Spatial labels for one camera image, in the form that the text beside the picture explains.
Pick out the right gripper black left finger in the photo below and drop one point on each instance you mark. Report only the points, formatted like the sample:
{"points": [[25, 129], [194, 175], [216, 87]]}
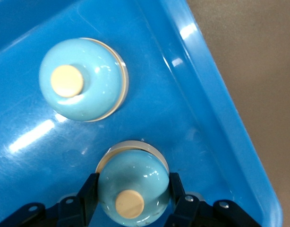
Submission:
{"points": [[74, 212]]}

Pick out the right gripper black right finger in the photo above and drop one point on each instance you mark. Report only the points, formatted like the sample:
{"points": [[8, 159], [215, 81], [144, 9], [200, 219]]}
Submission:
{"points": [[190, 212]]}

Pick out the light blue desk bell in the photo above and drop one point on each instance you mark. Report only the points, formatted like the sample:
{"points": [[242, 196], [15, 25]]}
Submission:
{"points": [[135, 175], [97, 94]]}

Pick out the blue plastic tray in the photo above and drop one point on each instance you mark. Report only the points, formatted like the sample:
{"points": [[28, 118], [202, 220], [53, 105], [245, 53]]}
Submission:
{"points": [[159, 113]]}

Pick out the brown table mat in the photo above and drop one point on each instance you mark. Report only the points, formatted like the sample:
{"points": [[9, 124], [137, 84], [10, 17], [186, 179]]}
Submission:
{"points": [[258, 71]]}

